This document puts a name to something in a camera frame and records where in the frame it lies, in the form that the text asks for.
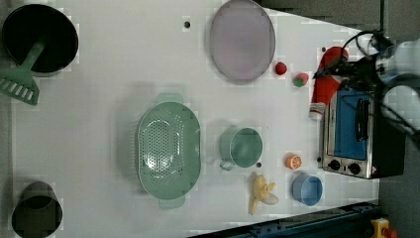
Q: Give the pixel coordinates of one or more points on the black round pot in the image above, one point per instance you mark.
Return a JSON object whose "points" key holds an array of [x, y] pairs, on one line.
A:
{"points": [[31, 23]]}

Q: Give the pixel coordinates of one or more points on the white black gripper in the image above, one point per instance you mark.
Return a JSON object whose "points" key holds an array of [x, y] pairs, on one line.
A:
{"points": [[359, 75]]}

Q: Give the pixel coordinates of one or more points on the dark grey cup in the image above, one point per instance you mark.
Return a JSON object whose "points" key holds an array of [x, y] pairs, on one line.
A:
{"points": [[38, 213]]}

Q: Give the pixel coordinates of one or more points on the silver toaster oven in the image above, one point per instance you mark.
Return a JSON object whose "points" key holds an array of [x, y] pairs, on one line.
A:
{"points": [[358, 141]]}

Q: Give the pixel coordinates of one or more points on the dark red toy strawberry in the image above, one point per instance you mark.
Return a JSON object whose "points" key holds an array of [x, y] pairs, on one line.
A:
{"points": [[280, 68]]}

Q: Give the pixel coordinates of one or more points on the green mug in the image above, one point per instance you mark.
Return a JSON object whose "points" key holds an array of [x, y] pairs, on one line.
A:
{"points": [[240, 147]]}

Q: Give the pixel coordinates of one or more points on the grey round plate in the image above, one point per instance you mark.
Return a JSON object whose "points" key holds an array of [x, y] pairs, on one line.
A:
{"points": [[242, 40]]}

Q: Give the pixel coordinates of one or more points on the pink toy strawberry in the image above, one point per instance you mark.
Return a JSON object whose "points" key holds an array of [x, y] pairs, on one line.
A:
{"points": [[300, 79]]}

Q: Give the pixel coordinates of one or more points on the peeled toy banana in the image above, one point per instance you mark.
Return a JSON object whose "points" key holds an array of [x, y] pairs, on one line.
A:
{"points": [[262, 191]]}

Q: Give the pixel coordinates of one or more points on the yellow red clamp object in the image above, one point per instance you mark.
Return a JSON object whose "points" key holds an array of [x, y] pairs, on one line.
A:
{"points": [[381, 229]]}

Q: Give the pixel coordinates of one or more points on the toy orange slice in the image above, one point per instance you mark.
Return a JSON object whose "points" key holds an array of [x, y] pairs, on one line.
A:
{"points": [[293, 162]]}

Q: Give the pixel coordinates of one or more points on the red plush ketchup bottle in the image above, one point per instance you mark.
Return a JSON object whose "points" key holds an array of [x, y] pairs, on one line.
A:
{"points": [[325, 86]]}

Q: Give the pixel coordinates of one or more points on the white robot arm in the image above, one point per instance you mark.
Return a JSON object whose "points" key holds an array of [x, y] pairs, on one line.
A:
{"points": [[390, 77]]}

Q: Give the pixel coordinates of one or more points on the green slotted spatula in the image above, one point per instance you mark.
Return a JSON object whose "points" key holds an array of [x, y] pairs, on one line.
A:
{"points": [[18, 82]]}

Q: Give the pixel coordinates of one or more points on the blue cup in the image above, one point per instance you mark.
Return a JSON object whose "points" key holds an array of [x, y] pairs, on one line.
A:
{"points": [[307, 189]]}

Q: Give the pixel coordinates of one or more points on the green strainer basket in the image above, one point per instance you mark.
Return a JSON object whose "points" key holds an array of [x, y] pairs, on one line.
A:
{"points": [[168, 150]]}

